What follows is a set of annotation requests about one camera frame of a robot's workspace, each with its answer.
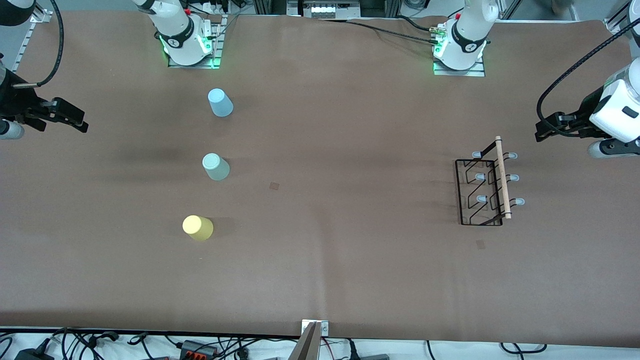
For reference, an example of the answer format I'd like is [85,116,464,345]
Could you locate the black wire cup holder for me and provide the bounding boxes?
[455,135,526,227]

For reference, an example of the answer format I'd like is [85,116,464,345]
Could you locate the pale green plastic cup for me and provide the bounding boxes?
[202,153,231,182]

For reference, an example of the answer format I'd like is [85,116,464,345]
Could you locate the yellow plastic cup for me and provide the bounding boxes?
[182,215,215,242]

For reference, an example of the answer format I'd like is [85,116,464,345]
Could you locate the light blue plastic cup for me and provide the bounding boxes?
[207,88,234,118]

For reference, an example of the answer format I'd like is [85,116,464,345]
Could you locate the black power adapter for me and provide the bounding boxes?
[14,347,56,360]

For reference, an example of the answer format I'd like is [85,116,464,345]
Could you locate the brown table mat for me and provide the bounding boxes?
[0,11,640,348]

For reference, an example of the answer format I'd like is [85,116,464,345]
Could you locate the white terminal block unit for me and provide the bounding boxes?
[298,1,361,20]

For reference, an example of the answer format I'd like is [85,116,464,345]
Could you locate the black box with orange connectors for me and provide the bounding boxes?
[180,340,219,360]

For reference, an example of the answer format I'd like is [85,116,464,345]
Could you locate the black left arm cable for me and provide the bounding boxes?
[536,17,640,138]

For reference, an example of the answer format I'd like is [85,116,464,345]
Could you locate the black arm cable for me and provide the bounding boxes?
[11,0,65,90]
[536,17,640,138]

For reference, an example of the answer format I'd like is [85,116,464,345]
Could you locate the aluminium frame rail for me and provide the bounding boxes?
[11,9,53,73]
[604,0,640,35]

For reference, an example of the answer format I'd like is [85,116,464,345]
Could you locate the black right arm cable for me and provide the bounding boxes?
[11,0,65,90]

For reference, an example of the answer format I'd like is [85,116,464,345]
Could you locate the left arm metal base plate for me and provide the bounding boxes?
[433,52,486,77]

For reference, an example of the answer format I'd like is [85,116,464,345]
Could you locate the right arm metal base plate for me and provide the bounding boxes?
[167,15,228,69]

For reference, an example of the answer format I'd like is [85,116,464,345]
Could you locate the black base power cable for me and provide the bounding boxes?
[320,15,443,47]

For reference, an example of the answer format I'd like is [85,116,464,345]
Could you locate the black floor cable loop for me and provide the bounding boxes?
[500,342,547,354]

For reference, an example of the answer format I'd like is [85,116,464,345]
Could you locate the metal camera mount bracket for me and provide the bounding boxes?
[287,320,330,360]

